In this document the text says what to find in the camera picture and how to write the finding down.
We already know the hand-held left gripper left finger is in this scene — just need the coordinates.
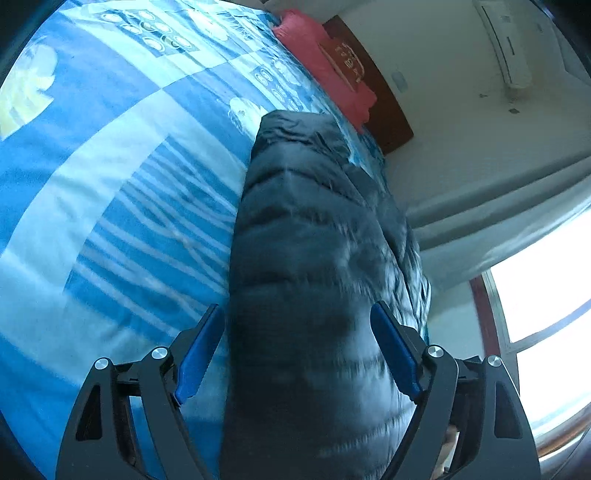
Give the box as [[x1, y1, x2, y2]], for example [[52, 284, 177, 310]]
[[55, 303, 227, 480]]

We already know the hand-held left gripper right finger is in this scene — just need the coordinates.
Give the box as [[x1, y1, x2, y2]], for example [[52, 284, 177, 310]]
[[369, 301, 542, 480]]

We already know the black down jacket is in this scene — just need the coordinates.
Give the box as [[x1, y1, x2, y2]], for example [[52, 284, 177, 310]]
[[219, 110, 432, 480]]

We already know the large bright side window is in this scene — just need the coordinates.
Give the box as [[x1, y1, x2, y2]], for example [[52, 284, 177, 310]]
[[468, 222, 591, 462]]

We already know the long pale side curtain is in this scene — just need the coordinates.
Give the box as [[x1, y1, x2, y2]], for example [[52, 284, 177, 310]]
[[406, 152, 591, 291]]

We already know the bed with blue patterned sheet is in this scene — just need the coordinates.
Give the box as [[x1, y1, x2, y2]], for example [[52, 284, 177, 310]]
[[0, 0, 386, 480]]

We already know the brown wooden headboard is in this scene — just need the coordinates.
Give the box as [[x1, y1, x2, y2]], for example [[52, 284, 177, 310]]
[[322, 15, 414, 155]]

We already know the dark red embroidered cushion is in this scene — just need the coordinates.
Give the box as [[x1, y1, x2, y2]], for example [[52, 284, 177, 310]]
[[318, 39, 365, 90]]

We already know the red pillow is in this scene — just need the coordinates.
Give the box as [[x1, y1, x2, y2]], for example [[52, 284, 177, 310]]
[[272, 9, 378, 134]]

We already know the white air conditioner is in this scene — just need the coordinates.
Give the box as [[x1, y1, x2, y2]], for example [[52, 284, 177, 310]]
[[473, 0, 539, 90]]

